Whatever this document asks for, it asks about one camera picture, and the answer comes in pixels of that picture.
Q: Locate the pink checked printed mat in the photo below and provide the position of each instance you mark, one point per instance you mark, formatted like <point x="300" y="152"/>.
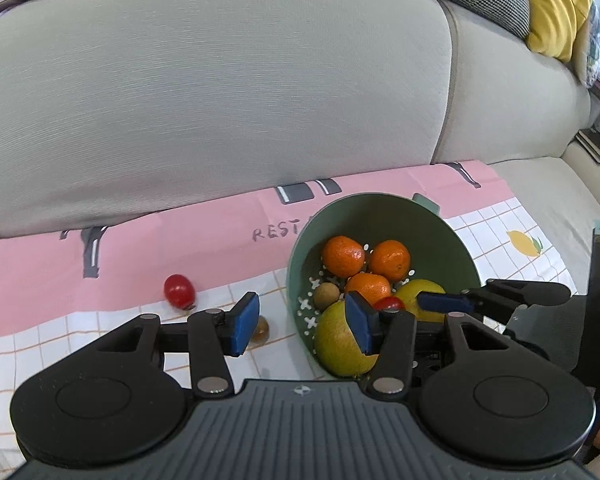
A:
<point x="130" y="240"/>

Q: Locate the red cherry tomato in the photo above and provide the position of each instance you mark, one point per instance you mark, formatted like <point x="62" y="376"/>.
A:
<point x="387" y="303"/>
<point x="180" y="291"/>

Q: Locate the stack of books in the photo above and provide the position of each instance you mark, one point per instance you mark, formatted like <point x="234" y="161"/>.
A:
<point x="597" y="142"/>

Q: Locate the patterned blue cushion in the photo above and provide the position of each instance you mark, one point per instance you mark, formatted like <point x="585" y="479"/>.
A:
<point x="591" y="45"/>

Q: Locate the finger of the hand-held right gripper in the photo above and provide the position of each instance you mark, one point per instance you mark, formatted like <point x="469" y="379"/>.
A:
<point x="442" y="302"/>
<point x="530" y="292"/>

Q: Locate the yellow cushion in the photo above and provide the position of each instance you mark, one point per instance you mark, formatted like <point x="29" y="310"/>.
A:
<point x="555" y="5"/>

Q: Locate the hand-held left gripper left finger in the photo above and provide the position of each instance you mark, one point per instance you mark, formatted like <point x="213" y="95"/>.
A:
<point x="244" y="325"/>

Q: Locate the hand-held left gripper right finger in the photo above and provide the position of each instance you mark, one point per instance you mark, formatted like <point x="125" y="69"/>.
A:
<point x="360" y="322"/>

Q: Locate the brown kiwi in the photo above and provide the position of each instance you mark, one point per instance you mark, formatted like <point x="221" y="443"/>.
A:
<point x="262" y="329"/>
<point x="326" y="295"/>

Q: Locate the beige fabric sofa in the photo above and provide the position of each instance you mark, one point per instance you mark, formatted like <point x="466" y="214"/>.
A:
<point x="205" y="100"/>

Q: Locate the orange mandarin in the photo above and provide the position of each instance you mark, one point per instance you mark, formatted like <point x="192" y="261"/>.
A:
<point x="390" y="260"/>
<point x="369" y="287"/>
<point x="344" y="256"/>

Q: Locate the green plastic colander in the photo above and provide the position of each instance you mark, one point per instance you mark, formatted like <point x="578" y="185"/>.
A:
<point x="380" y="217"/>

